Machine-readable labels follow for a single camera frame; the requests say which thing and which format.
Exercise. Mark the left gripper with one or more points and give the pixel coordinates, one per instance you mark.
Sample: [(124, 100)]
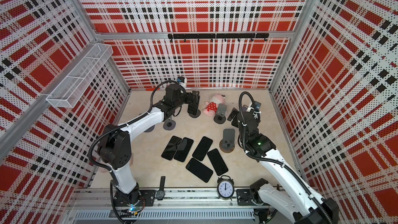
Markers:
[(194, 96)]

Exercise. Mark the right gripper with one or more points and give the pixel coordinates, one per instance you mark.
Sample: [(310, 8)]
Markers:
[(234, 113)]

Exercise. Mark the black phone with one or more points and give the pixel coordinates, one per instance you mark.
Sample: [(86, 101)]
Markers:
[(183, 149), (171, 148), (193, 107), (199, 170), (202, 148), (217, 162)]

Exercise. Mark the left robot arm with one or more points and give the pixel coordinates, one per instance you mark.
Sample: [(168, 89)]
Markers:
[(112, 150)]

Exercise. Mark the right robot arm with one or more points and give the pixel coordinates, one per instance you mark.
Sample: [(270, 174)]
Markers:
[(301, 204)]

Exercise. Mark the grey phone stand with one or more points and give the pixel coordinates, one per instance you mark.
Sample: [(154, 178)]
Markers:
[(169, 125), (252, 107), (150, 129)]

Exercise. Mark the dark phone stand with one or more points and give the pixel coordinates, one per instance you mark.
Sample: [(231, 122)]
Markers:
[(220, 116), (195, 115)]

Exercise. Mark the wooden base phone stand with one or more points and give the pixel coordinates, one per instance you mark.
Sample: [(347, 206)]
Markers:
[(227, 144)]

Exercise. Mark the pink plush toy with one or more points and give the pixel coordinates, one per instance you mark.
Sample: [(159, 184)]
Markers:
[(211, 106)]

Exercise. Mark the black alarm clock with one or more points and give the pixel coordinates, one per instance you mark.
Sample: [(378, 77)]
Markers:
[(225, 187)]

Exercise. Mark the black wristwatch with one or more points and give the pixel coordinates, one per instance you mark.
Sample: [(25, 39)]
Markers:
[(160, 194)]

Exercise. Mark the black hook rail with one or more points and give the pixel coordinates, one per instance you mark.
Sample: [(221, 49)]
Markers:
[(185, 37)]

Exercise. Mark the white wire basket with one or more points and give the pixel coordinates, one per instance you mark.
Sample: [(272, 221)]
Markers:
[(69, 91)]

